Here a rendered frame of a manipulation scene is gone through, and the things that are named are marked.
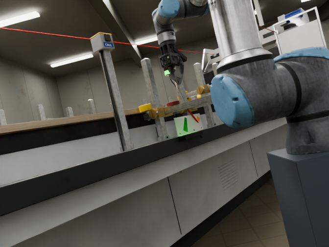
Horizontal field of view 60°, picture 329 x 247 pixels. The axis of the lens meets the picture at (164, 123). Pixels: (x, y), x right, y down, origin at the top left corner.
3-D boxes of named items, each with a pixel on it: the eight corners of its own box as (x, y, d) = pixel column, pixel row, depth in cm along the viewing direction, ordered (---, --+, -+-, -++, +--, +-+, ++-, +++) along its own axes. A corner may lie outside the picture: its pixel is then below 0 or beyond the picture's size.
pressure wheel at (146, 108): (156, 123, 160) (151, 103, 160) (158, 122, 152) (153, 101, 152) (142, 126, 159) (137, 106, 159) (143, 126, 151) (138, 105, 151)
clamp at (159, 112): (174, 114, 151) (171, 105, 151) (157, 117, 140) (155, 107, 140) (165, 117, 155) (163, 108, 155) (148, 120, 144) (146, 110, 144)
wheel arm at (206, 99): (216, 102, 131) (214, 92, 131) (213, 102, 128) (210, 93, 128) (148, 121, 158) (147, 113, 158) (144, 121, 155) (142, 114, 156)
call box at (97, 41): (115, 50, 127) (111, 33, 127) (103, 49, 121) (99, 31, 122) (105, 56, 131) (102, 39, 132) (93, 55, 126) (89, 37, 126)
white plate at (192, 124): (203, 129, 171) (199, 112, 171) (178, 136, 151) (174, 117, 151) (202, 129, 171) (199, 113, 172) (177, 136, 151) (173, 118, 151)
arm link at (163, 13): (182, -8, 128) (176, 6, 140) (157, -5, 125) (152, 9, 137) (187, 12, 127) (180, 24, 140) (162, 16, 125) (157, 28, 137)
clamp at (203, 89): (214, 91, 190) (213, 84, 190) (204, 92, 179) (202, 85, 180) (206, 94, 194) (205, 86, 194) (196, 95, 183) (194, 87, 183)
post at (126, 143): (134, 148, 126) (111, 49, 127) (126, 151, 122) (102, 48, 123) (128, 150, 128) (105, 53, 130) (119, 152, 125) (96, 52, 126)
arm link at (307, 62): (359, 102, 75) (342, 37, 75) (303, 116, 71) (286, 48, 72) (317, 109, 90) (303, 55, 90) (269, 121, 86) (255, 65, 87)
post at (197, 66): (217, 134, 184) (200, 62, 186) (215, 135, 182) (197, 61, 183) (213, 135, 187) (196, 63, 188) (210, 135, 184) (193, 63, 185)
